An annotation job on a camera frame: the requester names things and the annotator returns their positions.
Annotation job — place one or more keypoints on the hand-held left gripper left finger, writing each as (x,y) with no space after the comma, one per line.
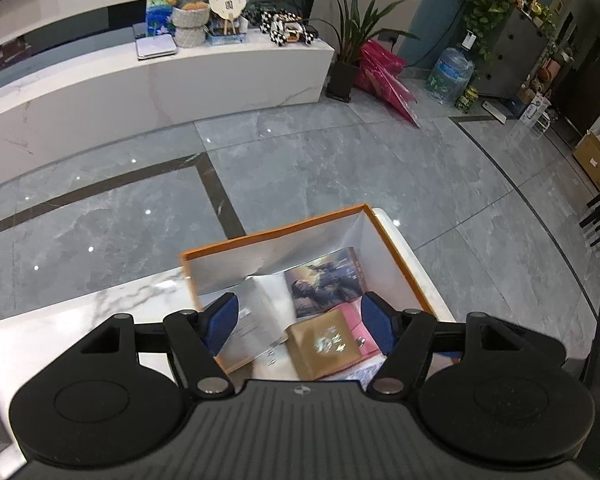
(220,320)

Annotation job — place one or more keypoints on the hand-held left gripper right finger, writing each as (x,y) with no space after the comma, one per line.
(380,322)

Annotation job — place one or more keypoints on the pink card wallet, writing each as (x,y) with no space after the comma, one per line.
(352,317)

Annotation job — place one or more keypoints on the grey notebook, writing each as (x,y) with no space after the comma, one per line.
(260,310)

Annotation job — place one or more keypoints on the gold box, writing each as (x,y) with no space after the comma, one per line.
(325,345)

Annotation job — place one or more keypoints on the illustrated card box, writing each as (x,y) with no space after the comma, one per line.
(325,280)

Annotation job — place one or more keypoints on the orange cardboard box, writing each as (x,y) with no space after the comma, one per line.
(280,255)

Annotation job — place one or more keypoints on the cardboard carton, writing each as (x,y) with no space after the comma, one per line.
(595,160)

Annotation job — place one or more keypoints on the small green box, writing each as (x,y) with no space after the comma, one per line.
(466,99)

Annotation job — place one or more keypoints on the white power strip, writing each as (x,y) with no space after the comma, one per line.
(495,111)

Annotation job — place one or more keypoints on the pink plastic bag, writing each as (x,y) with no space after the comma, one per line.
(385,75)

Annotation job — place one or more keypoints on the potted orchid plant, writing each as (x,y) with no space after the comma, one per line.
(345,75)

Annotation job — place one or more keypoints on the white marble tv stand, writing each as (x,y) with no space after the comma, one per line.
(130,85)

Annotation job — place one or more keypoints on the large water bottle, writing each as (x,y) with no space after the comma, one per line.
(450,75)

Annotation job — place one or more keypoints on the checkered toy car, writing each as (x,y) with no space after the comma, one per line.
(280,27)

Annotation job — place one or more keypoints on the steel cabinet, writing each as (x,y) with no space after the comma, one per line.
(515,55)

